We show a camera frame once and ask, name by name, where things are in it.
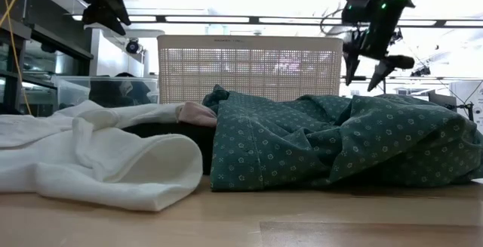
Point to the pink cloth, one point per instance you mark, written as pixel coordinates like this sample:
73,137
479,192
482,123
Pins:
198,115

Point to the white perforated laundry basket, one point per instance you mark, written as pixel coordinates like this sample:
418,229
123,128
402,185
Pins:
249,69

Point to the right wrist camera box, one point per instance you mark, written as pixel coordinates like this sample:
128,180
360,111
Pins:
403,62

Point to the clear plastic bin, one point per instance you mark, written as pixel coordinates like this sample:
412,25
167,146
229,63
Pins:
71,88

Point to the grey overhead frame rail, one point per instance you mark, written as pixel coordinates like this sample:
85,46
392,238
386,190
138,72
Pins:
211,19

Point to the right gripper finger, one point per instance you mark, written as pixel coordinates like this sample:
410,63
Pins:
382,71
352,65

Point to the black clamp stand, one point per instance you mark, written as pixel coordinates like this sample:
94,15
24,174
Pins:
437,99

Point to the dark shelving unit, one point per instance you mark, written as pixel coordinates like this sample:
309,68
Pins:
49,24

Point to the black round background device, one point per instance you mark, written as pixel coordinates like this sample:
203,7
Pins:
133,46

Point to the white background cabinet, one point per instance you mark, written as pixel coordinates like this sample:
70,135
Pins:
113,58

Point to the green floral print shirt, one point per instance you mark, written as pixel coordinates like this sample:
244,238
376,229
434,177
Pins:
302,145

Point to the white background box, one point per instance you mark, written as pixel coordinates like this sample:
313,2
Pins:
462,88

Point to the white garment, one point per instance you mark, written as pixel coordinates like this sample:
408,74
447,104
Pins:
113,156

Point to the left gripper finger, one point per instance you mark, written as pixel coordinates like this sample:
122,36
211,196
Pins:
105,14
122,9

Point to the dark navy garment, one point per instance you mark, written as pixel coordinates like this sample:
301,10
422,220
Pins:
103,94

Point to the black frame background table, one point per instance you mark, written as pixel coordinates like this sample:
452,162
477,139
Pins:
363,78

